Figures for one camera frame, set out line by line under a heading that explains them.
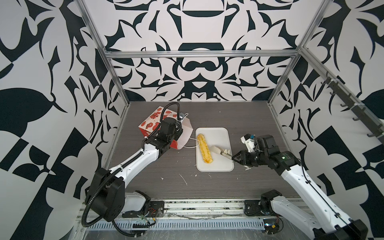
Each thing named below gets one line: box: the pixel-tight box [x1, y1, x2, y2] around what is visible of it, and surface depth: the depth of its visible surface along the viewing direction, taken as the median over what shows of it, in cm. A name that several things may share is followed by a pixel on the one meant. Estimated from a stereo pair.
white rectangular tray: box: [195, 127, 235, 172], surface depth 92 cm
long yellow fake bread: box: [197, 133, 213, 164], surface depth 93 cm
